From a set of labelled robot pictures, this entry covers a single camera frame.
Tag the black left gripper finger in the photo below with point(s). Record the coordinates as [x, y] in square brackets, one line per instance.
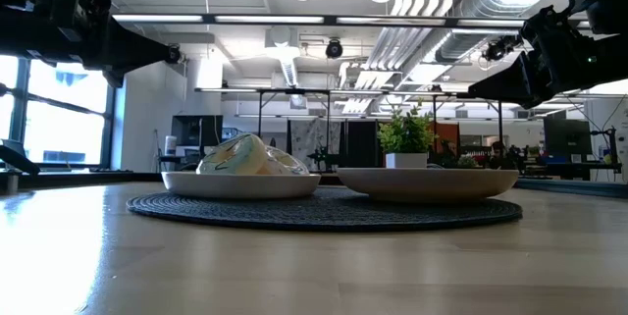
[114, 78]
[137, 52]

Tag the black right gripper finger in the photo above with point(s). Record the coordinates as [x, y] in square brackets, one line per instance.
[515, 82]
[537, 102]

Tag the large white plate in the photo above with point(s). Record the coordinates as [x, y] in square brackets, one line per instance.
[427, 185]

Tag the yellow donut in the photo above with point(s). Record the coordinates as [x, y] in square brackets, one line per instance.
[235, 155]

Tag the black ceiling spotlight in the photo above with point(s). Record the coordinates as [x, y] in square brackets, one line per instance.
[495, 51]
[334, 49]
[174, 52]

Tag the black computer monitor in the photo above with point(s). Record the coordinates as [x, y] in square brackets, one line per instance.
[566, 137]
[191, 131]

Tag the black background robot arms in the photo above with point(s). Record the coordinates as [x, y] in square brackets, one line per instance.
[515, 155]

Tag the white cylinder container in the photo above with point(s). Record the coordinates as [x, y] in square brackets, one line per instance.
[171, 145]

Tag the green plant in white pot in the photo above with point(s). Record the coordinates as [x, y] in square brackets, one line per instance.
[404, 138]

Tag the long ceiling light bar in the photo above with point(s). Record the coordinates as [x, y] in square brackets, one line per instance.
[270, 19]

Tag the black partition panel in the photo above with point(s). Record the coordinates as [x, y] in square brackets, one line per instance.
[362, 143]

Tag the shallow white plate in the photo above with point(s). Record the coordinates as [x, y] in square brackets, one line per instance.
[240, 186]

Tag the round dark woven placemat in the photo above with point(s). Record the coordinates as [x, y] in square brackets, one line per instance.
[324, 214]

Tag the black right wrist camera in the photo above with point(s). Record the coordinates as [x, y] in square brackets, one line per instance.
[547, 30]

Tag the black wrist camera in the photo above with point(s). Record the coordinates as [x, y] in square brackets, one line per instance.
[81, 6]
[547, 30]

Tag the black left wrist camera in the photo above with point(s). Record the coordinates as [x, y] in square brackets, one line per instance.
[81, 6]

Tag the large window dark frame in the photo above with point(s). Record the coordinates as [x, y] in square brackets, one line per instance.
[68, 119]

